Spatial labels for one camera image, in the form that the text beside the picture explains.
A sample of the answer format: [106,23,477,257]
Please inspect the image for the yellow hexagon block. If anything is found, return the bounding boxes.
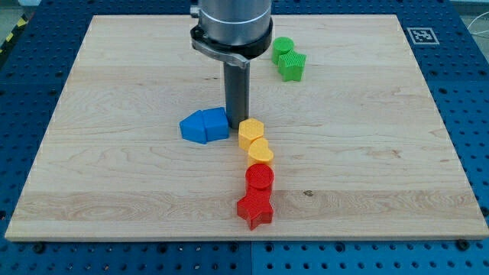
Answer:
[238,118,264,151]

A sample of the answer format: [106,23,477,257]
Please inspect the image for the yellow heart block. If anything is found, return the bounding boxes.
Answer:
[248,137,274,167]

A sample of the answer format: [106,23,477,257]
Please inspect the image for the blue cube block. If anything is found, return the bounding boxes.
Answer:
[202,107,229,141]

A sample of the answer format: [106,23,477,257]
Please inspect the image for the red cylinder block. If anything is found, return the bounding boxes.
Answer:
[245,163,274,191]

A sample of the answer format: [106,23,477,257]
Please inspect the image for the blue triangle block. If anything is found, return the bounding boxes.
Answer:
[179,110,207,144]

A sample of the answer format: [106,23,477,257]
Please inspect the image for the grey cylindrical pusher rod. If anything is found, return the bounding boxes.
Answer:
[223,63,250,129]

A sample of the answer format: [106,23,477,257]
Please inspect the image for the red star block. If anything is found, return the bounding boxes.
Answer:
[237,188,274,230]

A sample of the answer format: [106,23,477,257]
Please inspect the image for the green star block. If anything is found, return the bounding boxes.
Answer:
[278,50,306,82]

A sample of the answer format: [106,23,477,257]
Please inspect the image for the green cylinder block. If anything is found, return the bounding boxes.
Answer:
[271,37,294,65]

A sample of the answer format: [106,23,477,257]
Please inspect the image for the wooden board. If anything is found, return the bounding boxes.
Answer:
[5,15,488,241]

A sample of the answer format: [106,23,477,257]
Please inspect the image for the white fiducial marker tag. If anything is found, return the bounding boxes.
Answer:
[407,27,439,45]

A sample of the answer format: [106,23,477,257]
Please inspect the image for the yellow black hazard tape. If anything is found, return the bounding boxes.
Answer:
[1,14,29,55]

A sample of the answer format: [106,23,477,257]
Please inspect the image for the white cable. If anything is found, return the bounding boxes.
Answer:
[466,11,489,39]

